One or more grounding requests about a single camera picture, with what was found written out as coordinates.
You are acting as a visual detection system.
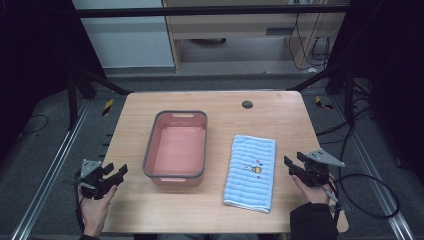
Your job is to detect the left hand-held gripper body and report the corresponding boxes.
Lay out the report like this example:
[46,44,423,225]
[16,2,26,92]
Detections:
[79,158,114,201]

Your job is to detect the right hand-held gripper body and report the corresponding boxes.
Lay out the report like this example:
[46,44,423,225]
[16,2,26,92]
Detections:
[296,148,346,188]

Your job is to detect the blue striped towel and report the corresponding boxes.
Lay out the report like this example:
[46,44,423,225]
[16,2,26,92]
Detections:
[222,134,277,215]

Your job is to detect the pink basin with grey rim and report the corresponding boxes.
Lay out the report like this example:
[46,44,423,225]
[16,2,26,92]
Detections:
[142,110,209,187]

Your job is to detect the person's right hand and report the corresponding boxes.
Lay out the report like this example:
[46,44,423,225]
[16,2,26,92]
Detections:
[291,174,335,205]

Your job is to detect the person's left hand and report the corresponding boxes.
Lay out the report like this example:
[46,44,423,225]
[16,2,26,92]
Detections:
[77,184,118,238]

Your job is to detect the yellow black striped tape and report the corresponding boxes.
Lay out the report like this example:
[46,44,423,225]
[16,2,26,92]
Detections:
[101,98,115,117]
[314,95,334,111]

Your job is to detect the black metal stand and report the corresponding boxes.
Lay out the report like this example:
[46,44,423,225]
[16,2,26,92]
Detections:
[65,64,133,132]
[294,63,356,127]

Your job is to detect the white cabinet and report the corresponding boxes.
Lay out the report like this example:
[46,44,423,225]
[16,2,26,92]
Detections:
[71,0,177,70]

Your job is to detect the light wooden desk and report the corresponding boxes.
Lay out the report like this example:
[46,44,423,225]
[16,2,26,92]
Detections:
[162,0,351,72]

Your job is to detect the aluminium floor rail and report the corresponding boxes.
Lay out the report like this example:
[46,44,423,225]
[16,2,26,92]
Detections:
[331,94,417,240]
[9,99,93,240]

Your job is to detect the black floor cables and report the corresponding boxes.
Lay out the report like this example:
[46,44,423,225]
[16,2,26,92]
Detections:
[315,79,378,174]

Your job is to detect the black looped gripper cable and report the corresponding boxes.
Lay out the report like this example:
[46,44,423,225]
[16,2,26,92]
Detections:
[328,172,401,221]

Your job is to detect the black floor cable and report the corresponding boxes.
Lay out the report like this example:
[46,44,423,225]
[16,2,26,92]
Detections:
[18,114,50,137]

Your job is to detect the black hanging desk cables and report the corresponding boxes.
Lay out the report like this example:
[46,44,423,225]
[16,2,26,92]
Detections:
[287,12,333,72]

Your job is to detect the black horizontal frame bar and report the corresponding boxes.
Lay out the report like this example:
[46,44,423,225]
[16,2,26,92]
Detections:
[73,4,350,19]

